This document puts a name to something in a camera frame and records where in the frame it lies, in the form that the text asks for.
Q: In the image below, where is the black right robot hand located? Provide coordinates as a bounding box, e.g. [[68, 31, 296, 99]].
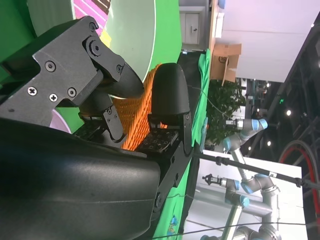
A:
[[0, 15, 195, 240]]

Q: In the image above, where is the white round bowl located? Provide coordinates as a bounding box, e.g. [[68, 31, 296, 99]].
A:
[[26, 0, 157, 98]]

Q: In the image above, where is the grey blue-jointed robot arm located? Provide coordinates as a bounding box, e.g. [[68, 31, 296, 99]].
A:
[[201, 172, 282, 240], [221, 117, 269, 181]]

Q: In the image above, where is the white round plate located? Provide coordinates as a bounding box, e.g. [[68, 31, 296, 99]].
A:
[[48, 108, 72, 133]]

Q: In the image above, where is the orange wicker basket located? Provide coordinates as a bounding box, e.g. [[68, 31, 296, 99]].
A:
[[109, 63, 168, 152]]

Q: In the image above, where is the layered chocolate cake slice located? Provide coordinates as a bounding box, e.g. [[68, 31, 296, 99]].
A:
[[73, 0, 112, 48]]

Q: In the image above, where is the black backdrop cloth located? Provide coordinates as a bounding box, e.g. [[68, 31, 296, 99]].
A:
[[174, 51, 211, 240]]

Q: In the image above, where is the green potted plant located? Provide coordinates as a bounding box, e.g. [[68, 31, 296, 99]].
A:
[[204, 79, 247, 151]]

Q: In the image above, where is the black stand pole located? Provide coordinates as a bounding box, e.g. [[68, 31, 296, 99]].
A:
[[193, 149, 320, 191]]

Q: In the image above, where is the green tablecloth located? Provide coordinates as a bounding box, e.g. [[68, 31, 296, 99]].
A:
[[0, 0, 211, 240]]

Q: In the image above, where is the brown cardboard box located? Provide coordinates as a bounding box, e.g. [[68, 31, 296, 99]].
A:
[[211, 43, 243, 87]]

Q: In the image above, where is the white drawer cabinet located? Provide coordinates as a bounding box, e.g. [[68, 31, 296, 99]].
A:
[[179, 11, 210, 51]]

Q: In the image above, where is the white counter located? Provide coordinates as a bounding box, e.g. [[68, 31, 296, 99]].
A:
[[214, 0, 320, 83]]

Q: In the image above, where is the thin black hanging cable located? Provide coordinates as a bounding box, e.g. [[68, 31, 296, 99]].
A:
[[152, 221, 308, 239]]

